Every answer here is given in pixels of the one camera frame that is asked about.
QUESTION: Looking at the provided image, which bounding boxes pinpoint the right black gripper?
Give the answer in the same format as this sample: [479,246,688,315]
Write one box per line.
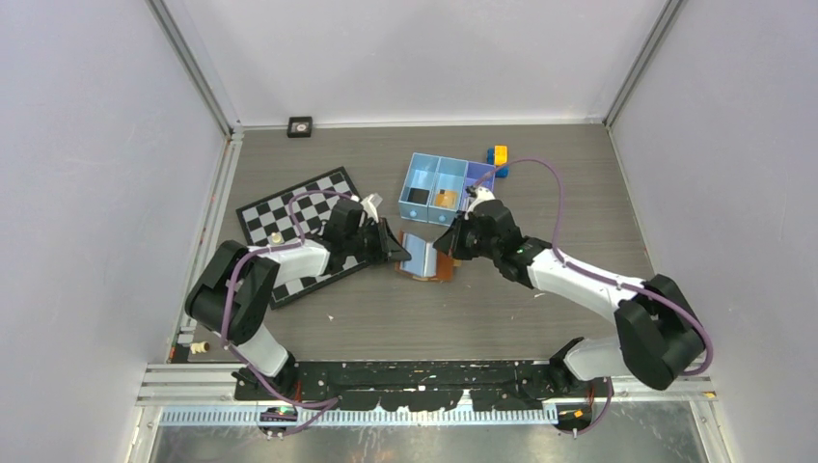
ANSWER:
[433,211,500,261]

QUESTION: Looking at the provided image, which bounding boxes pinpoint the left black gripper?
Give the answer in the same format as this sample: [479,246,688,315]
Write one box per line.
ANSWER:
[344,217,410,266]

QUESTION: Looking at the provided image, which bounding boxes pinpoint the brown leather card holder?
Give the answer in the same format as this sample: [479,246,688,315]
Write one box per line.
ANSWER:
[395,231,461,282]

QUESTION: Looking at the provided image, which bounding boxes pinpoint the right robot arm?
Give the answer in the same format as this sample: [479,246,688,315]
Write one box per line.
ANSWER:
[433,200,712,396]

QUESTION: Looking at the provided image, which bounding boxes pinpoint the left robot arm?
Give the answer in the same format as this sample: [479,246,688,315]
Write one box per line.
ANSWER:
[184,194,411,399]

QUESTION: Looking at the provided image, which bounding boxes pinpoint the orange card in bin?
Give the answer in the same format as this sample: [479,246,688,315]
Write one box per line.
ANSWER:
[433,189,458,209]

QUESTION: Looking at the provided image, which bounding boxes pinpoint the black card in bin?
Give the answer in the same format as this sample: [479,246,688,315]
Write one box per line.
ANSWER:
[406,188,429,204]

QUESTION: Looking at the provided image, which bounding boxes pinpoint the light blue middle bin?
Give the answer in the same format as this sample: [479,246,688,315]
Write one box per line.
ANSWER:
[427,156,467,226]

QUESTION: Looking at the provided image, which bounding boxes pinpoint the light blue bin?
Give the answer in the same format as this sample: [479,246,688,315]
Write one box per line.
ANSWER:
[397,152,440,223]
[427,156,467,226]

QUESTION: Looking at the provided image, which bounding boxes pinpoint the light blue left bin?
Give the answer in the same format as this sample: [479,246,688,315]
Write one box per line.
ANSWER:
[397,152,440,223]

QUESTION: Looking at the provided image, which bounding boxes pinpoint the purple right bin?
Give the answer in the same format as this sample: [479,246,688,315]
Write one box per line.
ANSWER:
[460,161,495,210]

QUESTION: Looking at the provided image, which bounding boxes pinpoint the blue yellow toy block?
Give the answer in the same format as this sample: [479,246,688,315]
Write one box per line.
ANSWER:
[486,145,508,178]

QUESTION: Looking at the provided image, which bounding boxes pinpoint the black white chessboard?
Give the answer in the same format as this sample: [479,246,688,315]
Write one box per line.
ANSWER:
[236,166,381,310]

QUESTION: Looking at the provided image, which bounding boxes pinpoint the small chess piece on board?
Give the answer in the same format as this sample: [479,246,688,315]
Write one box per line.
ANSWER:
[269,232,284,245]

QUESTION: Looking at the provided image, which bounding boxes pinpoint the small black square box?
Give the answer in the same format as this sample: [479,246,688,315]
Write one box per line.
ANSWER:
[286,116,314,138]

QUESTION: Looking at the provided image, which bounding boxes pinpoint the cream chess piece on floor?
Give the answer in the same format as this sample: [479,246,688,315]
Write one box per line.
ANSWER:
[189,341,210,355]

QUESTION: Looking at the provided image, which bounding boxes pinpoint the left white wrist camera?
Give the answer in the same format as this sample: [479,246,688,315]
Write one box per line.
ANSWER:
[359,193,383,223]

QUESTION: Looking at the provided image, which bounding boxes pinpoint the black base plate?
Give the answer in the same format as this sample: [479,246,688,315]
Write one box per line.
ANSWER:
[233,360,608,412]

